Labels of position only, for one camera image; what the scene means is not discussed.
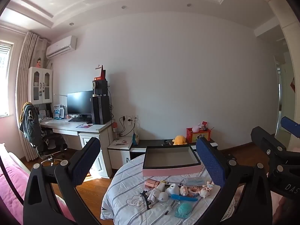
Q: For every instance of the pink pig doll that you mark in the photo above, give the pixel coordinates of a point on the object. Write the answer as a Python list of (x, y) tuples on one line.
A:
[(206, 188)]

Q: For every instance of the colourful block building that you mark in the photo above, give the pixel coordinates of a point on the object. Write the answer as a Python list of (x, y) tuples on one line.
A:
[(193, 190)]

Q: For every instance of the black keyboard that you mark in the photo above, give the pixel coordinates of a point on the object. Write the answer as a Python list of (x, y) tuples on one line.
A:
[(78, 120)]

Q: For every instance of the white round plug charger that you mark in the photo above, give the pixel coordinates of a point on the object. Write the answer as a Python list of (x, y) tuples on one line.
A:
[(163, 196)]

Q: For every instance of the clear plastic object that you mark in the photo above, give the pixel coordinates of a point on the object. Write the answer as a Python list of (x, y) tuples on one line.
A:
[(170, 207)]

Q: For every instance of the white glass-door cabinet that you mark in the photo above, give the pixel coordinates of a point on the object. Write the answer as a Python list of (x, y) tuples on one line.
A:
[(39, 85)]

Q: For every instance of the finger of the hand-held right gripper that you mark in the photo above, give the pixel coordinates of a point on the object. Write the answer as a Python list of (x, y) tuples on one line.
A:
[(290, 126), (264, 140)]

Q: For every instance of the black toy figure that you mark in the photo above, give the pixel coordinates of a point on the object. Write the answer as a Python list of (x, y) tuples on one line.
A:
[(146, 196)]

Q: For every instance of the red triangular stand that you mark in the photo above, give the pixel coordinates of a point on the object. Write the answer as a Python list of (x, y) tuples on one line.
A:
[(102, 73)]

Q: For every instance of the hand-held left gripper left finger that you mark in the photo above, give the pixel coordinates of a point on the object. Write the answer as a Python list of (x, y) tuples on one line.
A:
[(86, 159)]

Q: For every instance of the black office chair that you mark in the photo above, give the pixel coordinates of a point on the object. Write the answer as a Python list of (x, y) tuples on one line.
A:
[(52, 145)]

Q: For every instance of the yellow plush duck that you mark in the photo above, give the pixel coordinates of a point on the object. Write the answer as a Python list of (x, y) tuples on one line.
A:
[(179, 140)]

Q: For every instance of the rose gold cylinder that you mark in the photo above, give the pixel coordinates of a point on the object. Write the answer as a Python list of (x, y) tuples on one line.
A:
[(151, 183)]

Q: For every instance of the pink plush toy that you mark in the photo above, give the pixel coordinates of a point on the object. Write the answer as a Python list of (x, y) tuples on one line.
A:
[(196, 127)]

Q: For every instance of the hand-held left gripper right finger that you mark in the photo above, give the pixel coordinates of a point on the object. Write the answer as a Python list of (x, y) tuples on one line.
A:
[(211, 164)]

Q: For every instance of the pink box with dark rim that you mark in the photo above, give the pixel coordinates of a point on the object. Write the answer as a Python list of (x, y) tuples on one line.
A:
[(171, 171)]

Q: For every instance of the blue snack bag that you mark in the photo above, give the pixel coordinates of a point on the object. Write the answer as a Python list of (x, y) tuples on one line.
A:
[(135, 138)]

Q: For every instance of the row of books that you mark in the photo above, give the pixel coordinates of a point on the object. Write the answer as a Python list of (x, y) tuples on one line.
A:
[(45, 111)]

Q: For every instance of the red storage box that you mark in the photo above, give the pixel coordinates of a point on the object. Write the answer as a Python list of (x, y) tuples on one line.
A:
[(199, 136)]

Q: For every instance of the small pink packet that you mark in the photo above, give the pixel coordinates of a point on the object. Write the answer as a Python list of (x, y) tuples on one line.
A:
[(120, 142)]

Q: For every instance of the blue white container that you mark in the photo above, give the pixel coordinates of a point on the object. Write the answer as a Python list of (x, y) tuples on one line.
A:
[(58, 112)]

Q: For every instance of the window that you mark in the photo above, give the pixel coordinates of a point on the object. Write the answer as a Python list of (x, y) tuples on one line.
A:
[(4, 79)]

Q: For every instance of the white air conditioner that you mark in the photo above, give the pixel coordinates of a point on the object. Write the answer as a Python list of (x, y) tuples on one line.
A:
[(61, 48)]

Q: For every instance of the pink white block figure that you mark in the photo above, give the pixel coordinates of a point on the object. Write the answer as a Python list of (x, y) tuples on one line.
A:
[(184, 190)]

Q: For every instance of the clear plastic case green label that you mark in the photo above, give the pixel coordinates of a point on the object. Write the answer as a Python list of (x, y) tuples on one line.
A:
[(195, 181)]

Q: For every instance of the pink mouse pad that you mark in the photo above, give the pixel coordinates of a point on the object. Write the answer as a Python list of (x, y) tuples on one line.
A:
[(84, 125)]

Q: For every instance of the white door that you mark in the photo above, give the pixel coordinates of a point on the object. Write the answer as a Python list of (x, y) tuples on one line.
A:
[(284, 93)]

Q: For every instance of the white wall sockets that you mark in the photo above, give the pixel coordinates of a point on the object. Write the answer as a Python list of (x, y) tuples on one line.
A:
[(132, 118)]

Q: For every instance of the black computer monitor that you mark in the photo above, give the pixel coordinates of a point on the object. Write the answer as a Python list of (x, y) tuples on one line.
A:
[(79, 103)]

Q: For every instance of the blue and gold box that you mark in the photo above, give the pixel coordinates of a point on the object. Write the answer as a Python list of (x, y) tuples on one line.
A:
[(174, 183)]

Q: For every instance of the white desk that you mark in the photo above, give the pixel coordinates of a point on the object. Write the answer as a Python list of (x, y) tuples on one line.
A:
[(61, 124)]

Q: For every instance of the pink blanket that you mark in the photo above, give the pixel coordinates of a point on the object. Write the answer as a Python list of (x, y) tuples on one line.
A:
[(14, 178)]

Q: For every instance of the blue highlighter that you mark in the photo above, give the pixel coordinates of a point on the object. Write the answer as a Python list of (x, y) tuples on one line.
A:
[(184, 198)]

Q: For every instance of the black computer tower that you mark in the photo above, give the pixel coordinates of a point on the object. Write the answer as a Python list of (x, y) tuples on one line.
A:
[(100, 110)]

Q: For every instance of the small doll with pink dress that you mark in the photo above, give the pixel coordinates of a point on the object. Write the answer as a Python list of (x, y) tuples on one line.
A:
[(39, 62)]

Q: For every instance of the low white bedside cabinet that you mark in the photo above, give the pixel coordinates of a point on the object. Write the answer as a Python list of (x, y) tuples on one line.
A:
[(119, 152)]

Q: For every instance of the bottle with orange cap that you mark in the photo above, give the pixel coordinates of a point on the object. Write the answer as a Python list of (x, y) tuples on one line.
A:
[(114, 131)]

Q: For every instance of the black low bench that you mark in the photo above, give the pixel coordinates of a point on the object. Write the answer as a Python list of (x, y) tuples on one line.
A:
[(152, 143)]

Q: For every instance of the dark jacket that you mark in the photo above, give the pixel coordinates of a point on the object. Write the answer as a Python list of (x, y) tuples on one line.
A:
[(29, 121)]

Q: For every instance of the red door decoration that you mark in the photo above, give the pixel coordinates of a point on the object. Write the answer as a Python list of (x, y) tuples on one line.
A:
[(292, 82)]

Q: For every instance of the black speaker box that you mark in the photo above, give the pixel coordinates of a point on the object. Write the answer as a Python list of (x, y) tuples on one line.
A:
[(100, 88)]

